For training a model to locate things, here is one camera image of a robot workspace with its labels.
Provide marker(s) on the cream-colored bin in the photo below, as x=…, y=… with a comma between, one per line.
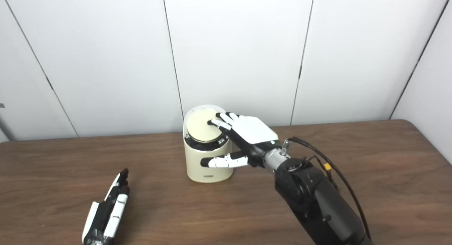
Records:
x=208, y=167

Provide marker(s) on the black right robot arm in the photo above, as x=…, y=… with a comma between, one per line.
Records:
x=314, y=199

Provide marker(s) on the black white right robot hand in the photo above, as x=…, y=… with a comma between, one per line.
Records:
x=250, y=132

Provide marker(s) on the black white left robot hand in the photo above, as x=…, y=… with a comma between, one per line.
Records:
x=106, y=213

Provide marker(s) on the cream round bin lid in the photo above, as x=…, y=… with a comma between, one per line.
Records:
x=203, y=126

